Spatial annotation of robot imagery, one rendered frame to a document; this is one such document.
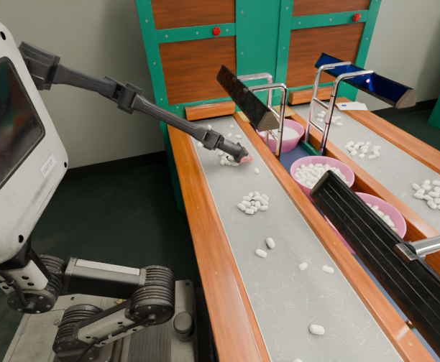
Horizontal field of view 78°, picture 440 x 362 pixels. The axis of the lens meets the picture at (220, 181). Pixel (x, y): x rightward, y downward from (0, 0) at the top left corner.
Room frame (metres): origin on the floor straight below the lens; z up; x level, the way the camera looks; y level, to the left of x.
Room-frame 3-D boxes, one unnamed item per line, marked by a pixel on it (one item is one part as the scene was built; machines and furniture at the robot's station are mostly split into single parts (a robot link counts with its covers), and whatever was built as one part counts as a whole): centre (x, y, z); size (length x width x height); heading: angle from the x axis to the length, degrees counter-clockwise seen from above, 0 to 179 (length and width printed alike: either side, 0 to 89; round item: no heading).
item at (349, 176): (0.94, -0.45, 0.72); 0.27 x 0.27 x 0.10
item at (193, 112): (1.57, 0.03, 0.83); 0.30 x 0.06 x 0.07; 102
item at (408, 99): (1.27, -0.66, 1.08); 0.62 x 0.08 x 0.07; 12
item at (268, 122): (1.15, -0.12, 1.08); 0.62 x 0.08 x 0.07; 12
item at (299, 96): (1.71, -0.63, 0.83); 0.30 x 0.06 x 0.07; 102
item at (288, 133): (1.37, -0.36, 0.71); 0.22 x 0.22 x 0.06
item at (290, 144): (1.37, -0.36, 0.72); 0.27 x 0.27 x 0.10
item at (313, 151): (1.24, -0.59, 0.90); 0.20 x 0.19 x 0.45; 12
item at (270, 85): (1.16, -0.20, 0.90); 0.20 x 0.19 x 0.45; 12
